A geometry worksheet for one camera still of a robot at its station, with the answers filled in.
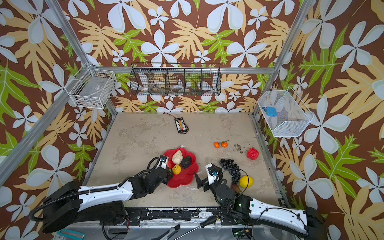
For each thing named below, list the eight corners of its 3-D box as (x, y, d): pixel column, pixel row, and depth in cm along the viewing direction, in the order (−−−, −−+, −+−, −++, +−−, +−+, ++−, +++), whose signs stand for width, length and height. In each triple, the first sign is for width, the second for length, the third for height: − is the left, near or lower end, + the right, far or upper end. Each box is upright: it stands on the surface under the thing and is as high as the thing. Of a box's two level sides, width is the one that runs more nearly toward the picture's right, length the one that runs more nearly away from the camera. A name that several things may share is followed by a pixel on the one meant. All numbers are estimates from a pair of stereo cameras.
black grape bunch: (234, 184, 86) (236, 181, 82) (219, 163, 94) (220, 159, 90) (243, 179, 88) (246, 175, 84) (227, 158, 97) (229, 155, 93)
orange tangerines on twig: (215, 148, 102) (215, 146, 99) (213, 144, 104) (214, 142, 101) (229, 146, 103) (230, 144, 100) (227, 142, 105) (228, 140, 103)
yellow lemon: (239, 188, 85) (242, 185, 81) (237, 179, 89) (239, 175, 85) (252, 188, 85) (255, 185, 81) (249, 179, 89) (252, 175, 85)
